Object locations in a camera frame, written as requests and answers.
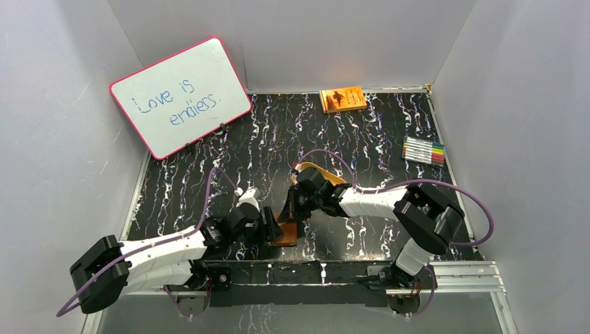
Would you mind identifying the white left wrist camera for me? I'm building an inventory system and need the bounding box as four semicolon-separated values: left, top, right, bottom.
236;187;261;212

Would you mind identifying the orange book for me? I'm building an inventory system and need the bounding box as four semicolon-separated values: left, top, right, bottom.
319;86;367;113

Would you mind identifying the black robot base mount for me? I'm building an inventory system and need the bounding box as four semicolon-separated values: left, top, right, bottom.
164;260;438;317

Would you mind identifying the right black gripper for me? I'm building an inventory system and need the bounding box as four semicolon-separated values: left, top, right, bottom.
278;185;321;223

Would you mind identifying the brown leather card holder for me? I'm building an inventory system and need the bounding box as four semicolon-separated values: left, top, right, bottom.
270;213;298;247

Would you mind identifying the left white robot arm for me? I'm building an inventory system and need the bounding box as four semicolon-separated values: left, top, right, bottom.
59;202;284;315

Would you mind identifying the purple cable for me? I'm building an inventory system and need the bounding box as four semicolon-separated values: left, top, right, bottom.
294;148;495;319
56;166;243;319

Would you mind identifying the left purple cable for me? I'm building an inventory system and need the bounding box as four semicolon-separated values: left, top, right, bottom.
56;166;243;319

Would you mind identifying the aluminium rail frame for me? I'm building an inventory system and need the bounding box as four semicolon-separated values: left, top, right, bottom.
80;260;520;334

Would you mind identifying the gold oval tin tray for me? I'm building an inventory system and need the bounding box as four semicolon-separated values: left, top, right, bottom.
294;162;346;186

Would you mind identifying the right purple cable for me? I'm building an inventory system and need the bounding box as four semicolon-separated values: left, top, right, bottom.
294;148;495;319

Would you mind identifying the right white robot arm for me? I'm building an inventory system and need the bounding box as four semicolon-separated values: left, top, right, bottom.
276;167;465;288

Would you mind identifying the colour marker pen set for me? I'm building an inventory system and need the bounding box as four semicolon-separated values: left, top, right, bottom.
401;136;445;168

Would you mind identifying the pink framed whiteboard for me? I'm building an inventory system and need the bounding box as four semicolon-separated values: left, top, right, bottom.
109;37;253;160

